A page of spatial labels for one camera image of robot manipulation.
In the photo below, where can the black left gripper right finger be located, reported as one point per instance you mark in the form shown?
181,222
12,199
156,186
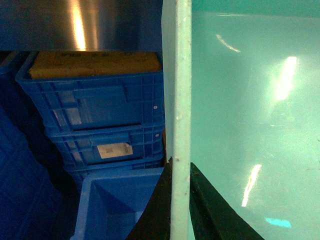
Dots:
211,216

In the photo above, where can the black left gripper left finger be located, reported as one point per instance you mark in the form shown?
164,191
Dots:
155,221

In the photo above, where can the turquoise plastic bin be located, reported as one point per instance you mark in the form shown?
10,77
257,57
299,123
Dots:
242,102

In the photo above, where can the large blue plastic bin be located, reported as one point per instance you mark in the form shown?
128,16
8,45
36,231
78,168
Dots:
112,202

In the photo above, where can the lower blue labelled crate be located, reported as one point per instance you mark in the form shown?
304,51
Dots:
84,148

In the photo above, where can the upper blue ribbed crate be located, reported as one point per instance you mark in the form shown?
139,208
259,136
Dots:
73,104

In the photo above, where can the blue crate far left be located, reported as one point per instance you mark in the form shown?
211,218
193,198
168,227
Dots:
29,203

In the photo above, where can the cardboard box in crate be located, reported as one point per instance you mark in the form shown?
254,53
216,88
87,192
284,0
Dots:
50,65

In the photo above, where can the steel shelf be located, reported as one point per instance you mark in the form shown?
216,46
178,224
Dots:
81,25

